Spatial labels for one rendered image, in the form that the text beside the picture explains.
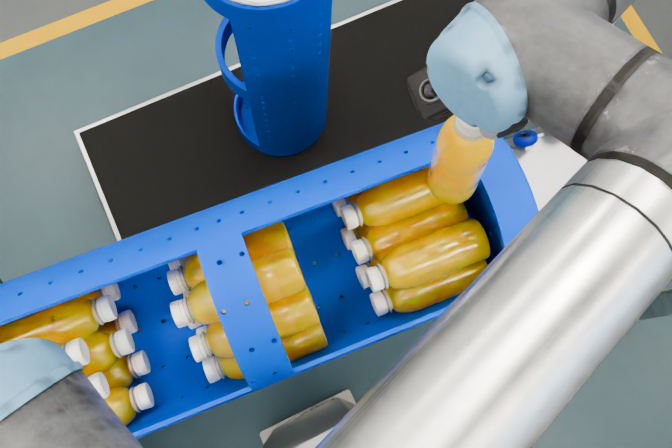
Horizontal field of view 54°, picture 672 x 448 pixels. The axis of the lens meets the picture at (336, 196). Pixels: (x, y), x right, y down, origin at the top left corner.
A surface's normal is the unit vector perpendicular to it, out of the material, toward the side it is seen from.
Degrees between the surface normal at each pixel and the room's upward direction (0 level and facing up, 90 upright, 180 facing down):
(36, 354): 66
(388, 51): 0
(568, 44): 20
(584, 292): 3
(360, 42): 0
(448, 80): 90
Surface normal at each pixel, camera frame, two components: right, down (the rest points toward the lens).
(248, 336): 0.21, 0.23
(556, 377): 0.40, 0.07
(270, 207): -0.18, -0.74
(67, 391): 0.60, -0.79
